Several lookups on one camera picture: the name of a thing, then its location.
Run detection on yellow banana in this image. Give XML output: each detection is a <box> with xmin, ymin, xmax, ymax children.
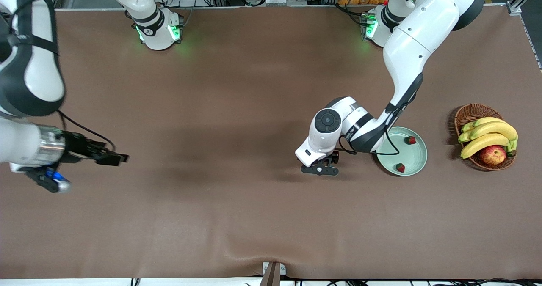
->
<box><xmin>458</xmin><ymin>121</ymin><xmax>518</xmax><ymax>152</ymax></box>
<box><xmin>460</xmin><ymin>134</ymin><xmax>511</xmax><ymax>160</ymax></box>
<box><xmin>461</xmin><ymin>117</ymin><xmax>507</xmax><ymax>133</ymax></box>

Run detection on light green round plate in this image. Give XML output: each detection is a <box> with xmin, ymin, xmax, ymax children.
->
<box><xmin>375</xmin><ymin>126</ymin><xmax>428</xmax><ymax>177</ymax></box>

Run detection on red apple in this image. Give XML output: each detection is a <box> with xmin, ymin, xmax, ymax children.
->
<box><xmin>480</xmin><ymin>145</ymin><xmax>507</xmax><ymax>165</ymax></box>

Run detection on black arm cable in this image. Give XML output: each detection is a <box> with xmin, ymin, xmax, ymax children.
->
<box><xmin>8</xmin><ymin>0</ymin><xmax>117</xmax><ymax>152</ymax></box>
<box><xmin>339</xmin><ymin>104</ymin><xmax>413</xmax><ymax>156</ymax></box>

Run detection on brown table cover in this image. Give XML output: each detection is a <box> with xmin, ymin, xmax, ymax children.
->
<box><xmin>0</xmin><ymin>5</ymin><xmax>542</xmax><ymax>280</ymax></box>

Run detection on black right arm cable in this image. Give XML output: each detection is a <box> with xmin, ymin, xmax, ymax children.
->
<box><xmin>8</xmin><ymin>0</ymin><xmax>117</xmax><ymax>152</ymax></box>

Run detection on grey metal mounting plate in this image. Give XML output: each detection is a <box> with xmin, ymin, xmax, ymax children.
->
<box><xmin>263</xmin><ymin>262</ymin><xmax>286</xmax><ymax>276</ymax></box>

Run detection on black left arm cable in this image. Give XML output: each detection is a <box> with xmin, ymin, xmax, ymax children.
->
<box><xmin>339</xmin><ymin>104</ymin><xmax>413</xmax><ymax>156</ymax></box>

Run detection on brown wicker basket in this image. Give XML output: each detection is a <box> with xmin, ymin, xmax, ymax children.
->
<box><xmin>454</xmin><ymin>104</ymin><xmax>517</xmax><ymax>171</ymax></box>

